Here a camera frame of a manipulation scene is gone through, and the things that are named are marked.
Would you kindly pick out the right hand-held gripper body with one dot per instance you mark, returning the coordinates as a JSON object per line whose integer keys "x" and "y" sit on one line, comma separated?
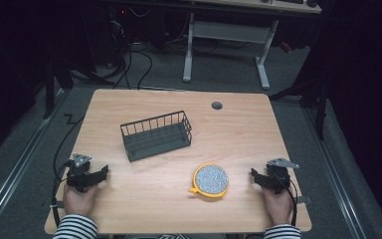
{"x": 279, "y": 177}

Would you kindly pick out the round yellow-rimmed grey scrubber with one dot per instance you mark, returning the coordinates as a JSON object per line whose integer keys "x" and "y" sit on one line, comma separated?
{"x": 211, "y": 180}

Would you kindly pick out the person's striped shirt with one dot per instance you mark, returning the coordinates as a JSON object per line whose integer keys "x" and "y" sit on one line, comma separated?
{"x": 175, "y": 236}

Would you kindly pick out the black metal stand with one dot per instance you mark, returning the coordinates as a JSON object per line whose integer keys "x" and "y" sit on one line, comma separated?
{"x": 320, "y": 99}
{"x": 51, "y": 89}

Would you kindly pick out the metal floor rail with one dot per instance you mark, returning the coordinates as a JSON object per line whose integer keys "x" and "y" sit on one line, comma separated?
{"x": 335, "y": 172}
{"x": 15, "y": 171}

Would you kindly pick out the person's left hand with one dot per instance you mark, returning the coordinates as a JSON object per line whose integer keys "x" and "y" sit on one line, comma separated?
{"x": 78, "y": 203}

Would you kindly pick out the desk with white frame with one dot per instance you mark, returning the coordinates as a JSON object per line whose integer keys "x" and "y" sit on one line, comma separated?
{"x": 229, "y": 33}

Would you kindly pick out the person's right hand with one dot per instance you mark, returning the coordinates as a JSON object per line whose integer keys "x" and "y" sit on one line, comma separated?
{"x": 278, "y": 206}

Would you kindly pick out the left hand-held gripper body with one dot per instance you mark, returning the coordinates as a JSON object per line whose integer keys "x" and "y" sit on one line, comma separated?
{"x": 78, "y": 173}

